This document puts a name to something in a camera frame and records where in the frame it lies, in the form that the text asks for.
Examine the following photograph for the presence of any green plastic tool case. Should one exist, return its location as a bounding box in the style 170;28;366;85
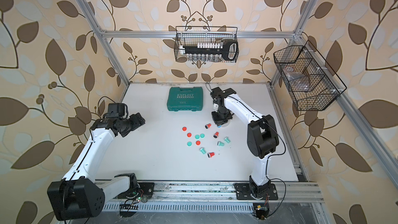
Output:
166;87;203;112

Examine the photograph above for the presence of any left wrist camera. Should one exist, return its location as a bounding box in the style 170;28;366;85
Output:
104;103;129;119

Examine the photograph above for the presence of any plastic bag in basket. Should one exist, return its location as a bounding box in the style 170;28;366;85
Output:
283;66;311;91

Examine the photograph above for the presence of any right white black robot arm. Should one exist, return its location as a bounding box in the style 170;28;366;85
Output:
210;87;279;199

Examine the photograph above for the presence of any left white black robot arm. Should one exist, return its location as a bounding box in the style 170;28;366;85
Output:
47;113;145;222

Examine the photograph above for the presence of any right black wire basket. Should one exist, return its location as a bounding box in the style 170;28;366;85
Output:
273;40;347;111

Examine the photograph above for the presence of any centre black wire basket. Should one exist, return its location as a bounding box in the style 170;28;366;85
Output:
174;26;239;64

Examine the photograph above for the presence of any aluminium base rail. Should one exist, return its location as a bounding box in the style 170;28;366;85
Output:
103;181;324;213

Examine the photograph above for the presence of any black white tool in basket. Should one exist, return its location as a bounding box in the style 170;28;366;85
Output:
177;39;239;62

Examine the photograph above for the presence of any red stamp bottom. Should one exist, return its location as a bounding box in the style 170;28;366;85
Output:
207;152;215;158

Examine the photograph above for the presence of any black wire basket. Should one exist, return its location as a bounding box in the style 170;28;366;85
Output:
273;40;347;111
174;26;239;64

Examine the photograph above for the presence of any clear tape roll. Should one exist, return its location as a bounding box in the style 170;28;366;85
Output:
222;119;232;127

